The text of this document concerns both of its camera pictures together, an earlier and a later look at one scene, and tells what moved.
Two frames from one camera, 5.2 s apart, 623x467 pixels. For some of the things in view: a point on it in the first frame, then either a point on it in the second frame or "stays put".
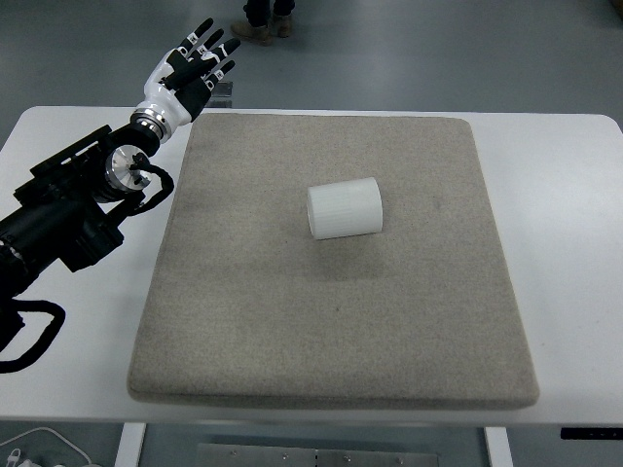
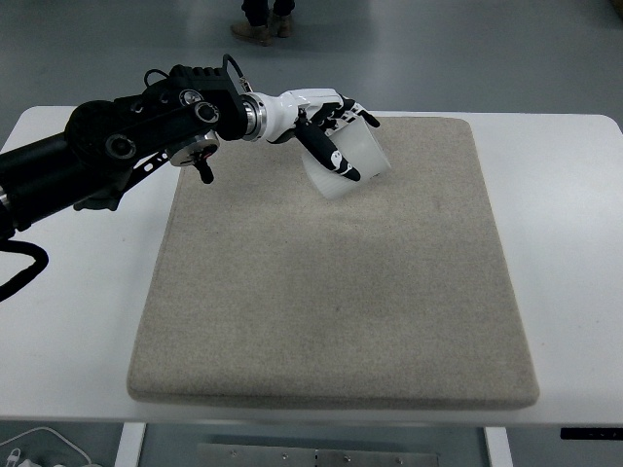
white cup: x=345 y=209 to x=359 y=149
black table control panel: x=592 y=433 stays put
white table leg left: x=129 y=448 stays put
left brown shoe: x=259 y=35 stays put
